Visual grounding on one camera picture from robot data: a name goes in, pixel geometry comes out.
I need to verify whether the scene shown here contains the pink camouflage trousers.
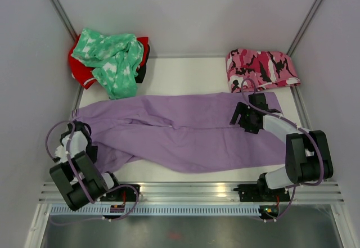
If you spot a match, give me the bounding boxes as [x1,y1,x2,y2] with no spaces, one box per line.
[226,48,300,93]

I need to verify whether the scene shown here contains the purple trousers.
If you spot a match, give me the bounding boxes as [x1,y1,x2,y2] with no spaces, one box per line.
[73,93,285,173]

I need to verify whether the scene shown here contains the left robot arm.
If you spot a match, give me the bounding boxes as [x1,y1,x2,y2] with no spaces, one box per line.
[49,120,123,211]

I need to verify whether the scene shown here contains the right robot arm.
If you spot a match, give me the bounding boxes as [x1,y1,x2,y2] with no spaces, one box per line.
[230,93,334,201]

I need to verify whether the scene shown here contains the red garment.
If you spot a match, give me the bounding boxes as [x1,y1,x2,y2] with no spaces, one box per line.
[67,35,149,89]

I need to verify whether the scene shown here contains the black garment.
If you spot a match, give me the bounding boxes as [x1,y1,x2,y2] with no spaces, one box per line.
[135,44,150,84]

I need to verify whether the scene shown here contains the green tie-dye garment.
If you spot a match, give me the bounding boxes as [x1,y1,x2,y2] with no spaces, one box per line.
[71,28,144,100]

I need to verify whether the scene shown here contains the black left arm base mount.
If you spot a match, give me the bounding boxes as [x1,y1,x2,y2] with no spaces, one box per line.
[100,184,141,202]

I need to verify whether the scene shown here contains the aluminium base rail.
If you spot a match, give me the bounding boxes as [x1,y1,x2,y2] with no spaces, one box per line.
[39,182,344,204]

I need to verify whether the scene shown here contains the white slotted cable duct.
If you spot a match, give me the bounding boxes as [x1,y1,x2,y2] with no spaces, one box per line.
[50,204,260,217]

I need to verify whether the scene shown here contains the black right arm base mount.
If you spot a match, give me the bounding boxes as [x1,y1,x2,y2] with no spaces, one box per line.
[233,184,290,202]

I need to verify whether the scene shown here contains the aluminium frame post right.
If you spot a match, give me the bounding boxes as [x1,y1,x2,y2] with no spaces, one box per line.
[287,0,324,57]

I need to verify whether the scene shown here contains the aluminium frame post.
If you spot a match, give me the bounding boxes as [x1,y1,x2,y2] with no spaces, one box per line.
[287,0,324,57]
[49,0,77,41]

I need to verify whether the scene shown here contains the aluminium frame post left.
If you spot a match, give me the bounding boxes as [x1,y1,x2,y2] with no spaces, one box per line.
[49,0,77,41]

